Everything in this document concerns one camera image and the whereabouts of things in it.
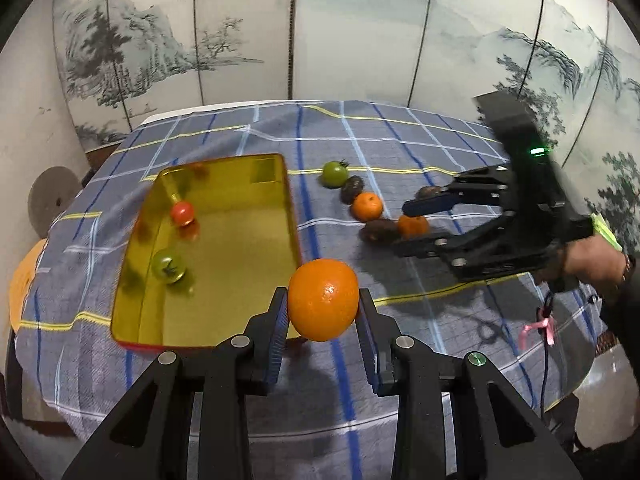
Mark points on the large orange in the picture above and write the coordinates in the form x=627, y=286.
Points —
x=323, y=300

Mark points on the blue plaid tablecloth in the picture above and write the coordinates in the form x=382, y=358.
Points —
x=400, y=125

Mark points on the landscape painted folding screen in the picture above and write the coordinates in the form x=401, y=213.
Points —
x=350, y=25

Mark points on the pink ribbon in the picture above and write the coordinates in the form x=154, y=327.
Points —
x=542, y=327

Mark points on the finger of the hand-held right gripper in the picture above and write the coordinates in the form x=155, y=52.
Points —
x=425, y=246
x=430, y=205

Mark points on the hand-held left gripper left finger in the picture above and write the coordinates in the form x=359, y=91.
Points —
x=277, y=342

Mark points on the person's right forearm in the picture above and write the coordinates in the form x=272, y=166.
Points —
x=625, y=305

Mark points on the green tomato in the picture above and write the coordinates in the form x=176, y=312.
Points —
x=168, y=266
x=334, y=173

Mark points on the red tomato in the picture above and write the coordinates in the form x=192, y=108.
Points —
x=182, y=212

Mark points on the round grey millstone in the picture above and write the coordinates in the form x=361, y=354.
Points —
x=52, y=200

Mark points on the small orange tomato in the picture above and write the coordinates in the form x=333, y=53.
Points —
x=368, y=207

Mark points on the dark brown passion fruit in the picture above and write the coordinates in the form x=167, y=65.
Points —
x=352, y=189
x=377, y=231
x=429, y=192

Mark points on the gold tin tray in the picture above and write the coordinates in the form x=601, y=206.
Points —
x=235, y=260

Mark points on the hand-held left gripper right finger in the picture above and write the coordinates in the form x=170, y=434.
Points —
x=368, y=347

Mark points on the green paper tag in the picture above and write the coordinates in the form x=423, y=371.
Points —
x=607, y=232

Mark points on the person's right hand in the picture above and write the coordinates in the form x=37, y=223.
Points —
x=595, y=265

